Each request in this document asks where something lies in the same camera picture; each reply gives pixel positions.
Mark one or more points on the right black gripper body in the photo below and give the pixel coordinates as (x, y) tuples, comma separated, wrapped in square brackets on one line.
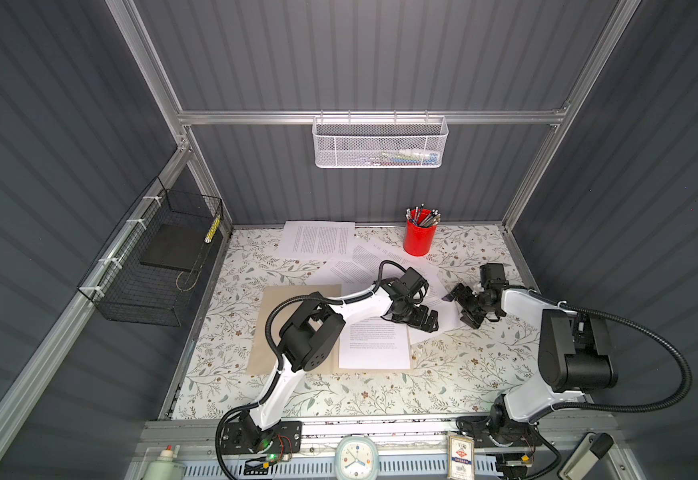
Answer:
[(480, 306)]

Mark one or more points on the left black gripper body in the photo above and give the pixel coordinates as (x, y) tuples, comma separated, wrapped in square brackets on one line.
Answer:
[(405, 313)]

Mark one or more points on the large front printed sheet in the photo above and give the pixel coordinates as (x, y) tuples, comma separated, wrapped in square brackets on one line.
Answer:
[(448, 319)]

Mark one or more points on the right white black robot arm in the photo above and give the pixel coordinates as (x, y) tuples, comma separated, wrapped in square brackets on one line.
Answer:
[(574, 355)]

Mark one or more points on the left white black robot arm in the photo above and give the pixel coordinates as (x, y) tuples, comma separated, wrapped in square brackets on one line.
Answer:
[(302, 331)]

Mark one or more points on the red pen cup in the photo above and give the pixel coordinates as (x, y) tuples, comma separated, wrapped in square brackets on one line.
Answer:
[(421, 227)]

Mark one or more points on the small card box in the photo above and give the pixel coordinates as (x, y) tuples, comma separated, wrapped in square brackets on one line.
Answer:
[(460, 465)]

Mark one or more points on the white desk clock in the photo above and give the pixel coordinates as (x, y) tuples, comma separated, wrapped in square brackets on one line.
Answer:
[(356, 458)]

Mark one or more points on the black white stapler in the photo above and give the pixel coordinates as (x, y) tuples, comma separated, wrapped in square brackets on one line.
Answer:
[(592, 448)]

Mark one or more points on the yellow marker in basket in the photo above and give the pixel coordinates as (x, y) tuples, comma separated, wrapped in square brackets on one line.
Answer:
[(213, 229)]

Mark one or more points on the black notebook in basket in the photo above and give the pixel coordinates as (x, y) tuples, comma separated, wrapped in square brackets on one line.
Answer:
[(175, 247)]

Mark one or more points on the white glue bottle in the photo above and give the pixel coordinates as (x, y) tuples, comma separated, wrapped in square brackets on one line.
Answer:
[(166, 466)]

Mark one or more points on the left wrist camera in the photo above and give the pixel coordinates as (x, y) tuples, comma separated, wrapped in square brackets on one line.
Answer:
[(412, 285)]

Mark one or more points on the white wire mesh basket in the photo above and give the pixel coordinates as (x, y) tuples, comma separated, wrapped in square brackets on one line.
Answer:
[(379, 143)]

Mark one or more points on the black wire basket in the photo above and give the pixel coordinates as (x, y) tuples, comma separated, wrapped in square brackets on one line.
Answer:
[(123, 290)]

